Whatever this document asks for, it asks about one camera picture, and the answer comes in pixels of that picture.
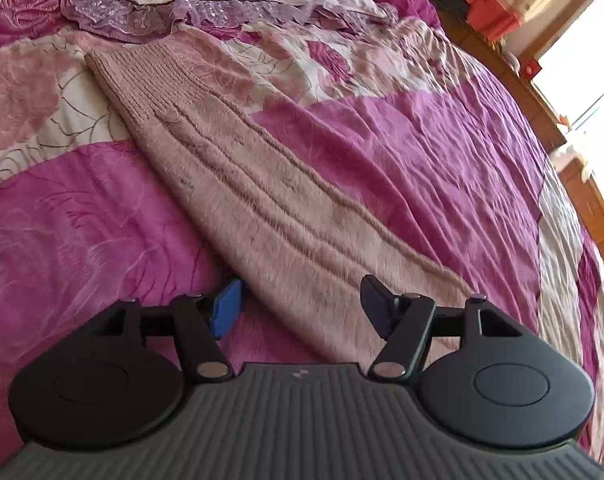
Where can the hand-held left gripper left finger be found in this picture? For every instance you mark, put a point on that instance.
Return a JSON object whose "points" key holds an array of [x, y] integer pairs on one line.
{"points": [[228, 307]]}

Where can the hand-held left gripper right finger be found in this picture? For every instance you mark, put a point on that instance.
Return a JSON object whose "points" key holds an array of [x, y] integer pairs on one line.
{"points": [[376, 305]]}

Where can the pink knit sweater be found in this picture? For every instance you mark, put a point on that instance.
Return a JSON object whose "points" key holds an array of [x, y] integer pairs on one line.
{"points": [[262, 200]]}

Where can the magenta floral bedspread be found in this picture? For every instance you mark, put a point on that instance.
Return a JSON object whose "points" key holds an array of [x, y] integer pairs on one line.
{"points": [[432, 160]]}

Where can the white cloth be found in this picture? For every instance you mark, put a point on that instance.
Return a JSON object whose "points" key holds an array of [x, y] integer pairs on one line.
{"points": [[569, 156]]}

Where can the small white object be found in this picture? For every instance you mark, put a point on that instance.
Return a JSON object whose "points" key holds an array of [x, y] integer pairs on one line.
{"points": [[512, 60]]}

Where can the small red object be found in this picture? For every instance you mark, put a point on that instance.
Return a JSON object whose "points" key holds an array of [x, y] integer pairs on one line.
{"points": [[532, 69]]}

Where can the window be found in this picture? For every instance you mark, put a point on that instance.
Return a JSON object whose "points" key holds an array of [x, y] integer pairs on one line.
{"points": [[582, 60]]}

